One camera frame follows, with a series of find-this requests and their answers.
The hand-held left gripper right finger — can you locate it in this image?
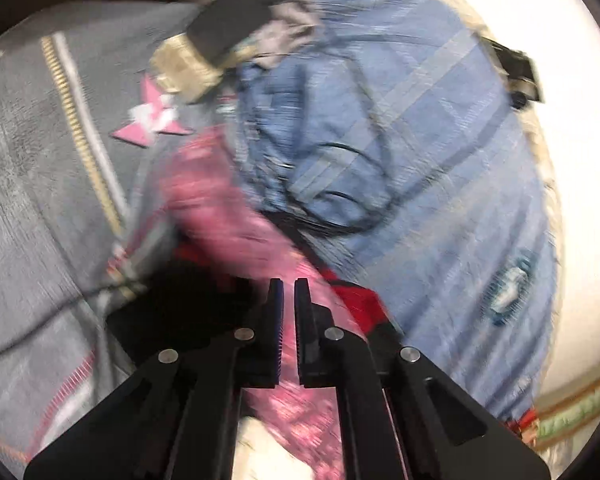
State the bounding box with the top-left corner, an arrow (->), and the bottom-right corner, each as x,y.
294,277 -> 551,480

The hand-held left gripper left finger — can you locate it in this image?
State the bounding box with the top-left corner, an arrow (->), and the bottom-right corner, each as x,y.
24,277 -> 286,480

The purple pink floral garment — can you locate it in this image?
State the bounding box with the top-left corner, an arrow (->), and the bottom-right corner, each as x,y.
157,127 -> 396,480

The red cloth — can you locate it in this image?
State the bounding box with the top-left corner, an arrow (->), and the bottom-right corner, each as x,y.
172,242 -> 403,341

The white cloth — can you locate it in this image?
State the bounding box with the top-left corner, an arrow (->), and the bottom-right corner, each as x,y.
232,415 -> 313,480

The blue plaid blanket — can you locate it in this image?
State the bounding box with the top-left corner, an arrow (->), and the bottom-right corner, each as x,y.
232,0 -> 563,421

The tan cloth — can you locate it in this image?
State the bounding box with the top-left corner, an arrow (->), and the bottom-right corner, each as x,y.
149,34 -> 233,105

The grey zippered garment pink star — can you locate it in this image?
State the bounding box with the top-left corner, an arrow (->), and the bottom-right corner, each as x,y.
0,5 -> 221,478

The green patterned cloth strip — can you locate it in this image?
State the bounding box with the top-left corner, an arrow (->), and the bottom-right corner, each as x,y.
527,372 -> 600,458

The grey mottled cloth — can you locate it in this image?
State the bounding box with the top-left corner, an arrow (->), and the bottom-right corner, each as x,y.
180,0 -> 328,70

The black device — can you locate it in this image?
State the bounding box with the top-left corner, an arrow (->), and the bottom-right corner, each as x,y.
487,40 -> 545,111

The black cable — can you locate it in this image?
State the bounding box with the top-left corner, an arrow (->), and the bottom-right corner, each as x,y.
0,280 -> 136,361
257,30 -> 413,236

